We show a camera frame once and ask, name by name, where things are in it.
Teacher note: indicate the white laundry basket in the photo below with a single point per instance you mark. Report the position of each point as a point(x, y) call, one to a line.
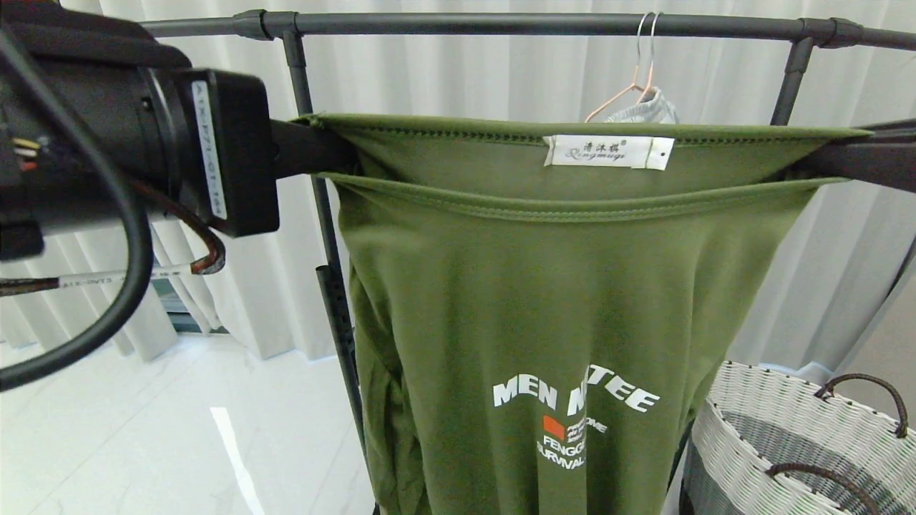
point(758, 400)

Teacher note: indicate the pale grey shorts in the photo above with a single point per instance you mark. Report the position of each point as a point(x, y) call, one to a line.
point(647, 111)

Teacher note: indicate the green garment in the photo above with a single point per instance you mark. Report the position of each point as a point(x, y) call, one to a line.
point(544, 315)

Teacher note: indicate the white curtain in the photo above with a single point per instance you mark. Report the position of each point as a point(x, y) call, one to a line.
point(136, 322)
point(465, 79)

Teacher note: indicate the pink clothes hanger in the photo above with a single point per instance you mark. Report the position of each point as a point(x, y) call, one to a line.
point(651, 43)
point(608, 106)

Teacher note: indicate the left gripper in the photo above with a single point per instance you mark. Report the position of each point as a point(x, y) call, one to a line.
point(236, 157)

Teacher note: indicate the black clothes rack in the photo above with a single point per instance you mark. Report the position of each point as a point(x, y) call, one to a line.
point(465, 23)

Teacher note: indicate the window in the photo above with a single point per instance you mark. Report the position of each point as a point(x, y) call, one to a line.
point(172, 304)

